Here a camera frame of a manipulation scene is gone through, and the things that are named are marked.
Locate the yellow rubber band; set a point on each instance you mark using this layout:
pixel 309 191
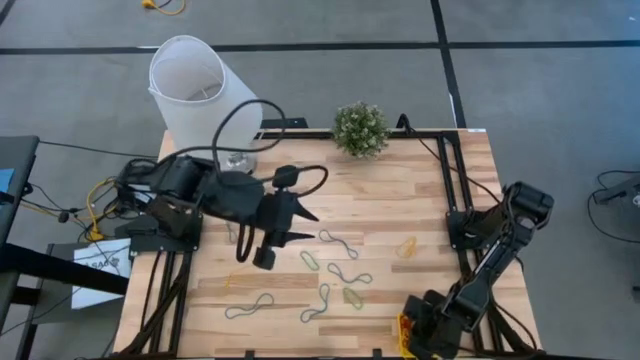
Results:
pixel 407 247
pixel 230 280

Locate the black power box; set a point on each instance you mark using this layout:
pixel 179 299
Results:
pixel 285 123

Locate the teal rubber band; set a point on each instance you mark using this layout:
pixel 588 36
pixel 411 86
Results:
pixel 231 235
pixel 320 305
pixel 350 279
pixel 250 307
pixel 340 242

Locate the white paper sheet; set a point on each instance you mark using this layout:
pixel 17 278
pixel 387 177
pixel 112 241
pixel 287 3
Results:
pixel 100 270

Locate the grey side desk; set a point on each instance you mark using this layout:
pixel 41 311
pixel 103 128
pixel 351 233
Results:
pixel 17 160

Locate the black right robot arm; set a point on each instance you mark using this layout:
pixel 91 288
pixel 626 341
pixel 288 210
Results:
pixel 500 235

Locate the black metal bar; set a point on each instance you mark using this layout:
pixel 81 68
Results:
pixel 50 270

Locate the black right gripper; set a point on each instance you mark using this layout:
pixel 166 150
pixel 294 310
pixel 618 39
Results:
pixel 440 320

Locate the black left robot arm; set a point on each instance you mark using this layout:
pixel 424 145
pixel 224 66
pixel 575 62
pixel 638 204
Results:
pixel 175 180

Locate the white shade silver table lamp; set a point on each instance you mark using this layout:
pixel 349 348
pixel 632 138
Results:
pixel 190 120

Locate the artificial plant in black pot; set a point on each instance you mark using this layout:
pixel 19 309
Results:
pixel 360 130

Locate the yellow tray with rubber bands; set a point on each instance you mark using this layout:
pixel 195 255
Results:
pixel 406 327

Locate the green rubber band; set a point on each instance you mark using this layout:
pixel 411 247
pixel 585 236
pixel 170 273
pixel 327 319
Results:
pixel 352 299
pixel 306 256

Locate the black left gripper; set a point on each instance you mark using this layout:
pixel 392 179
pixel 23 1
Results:
pixel 272 212

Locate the grey floor device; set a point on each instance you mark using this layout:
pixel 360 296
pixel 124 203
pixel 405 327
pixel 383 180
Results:
pixel 620 191

